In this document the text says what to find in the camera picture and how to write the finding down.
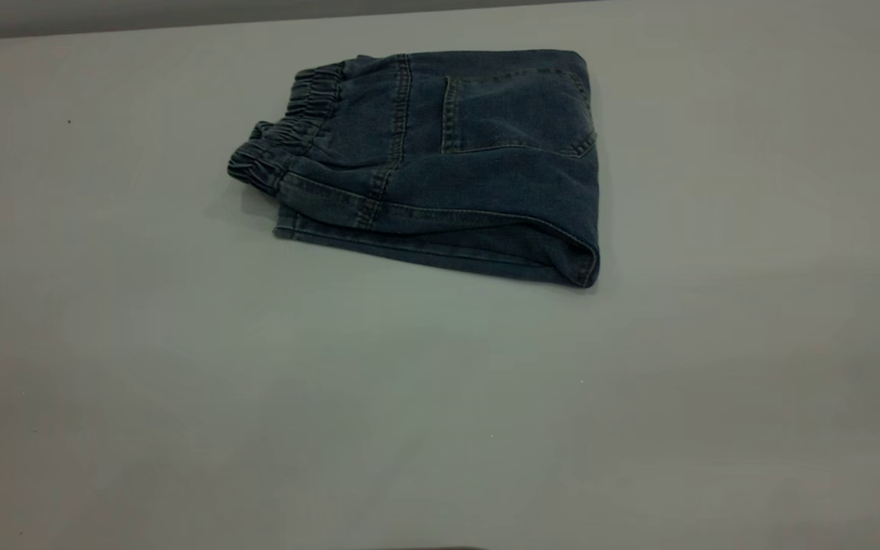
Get blue denim pants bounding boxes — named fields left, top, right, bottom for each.
left=226, top=49, right=602, bottom=290

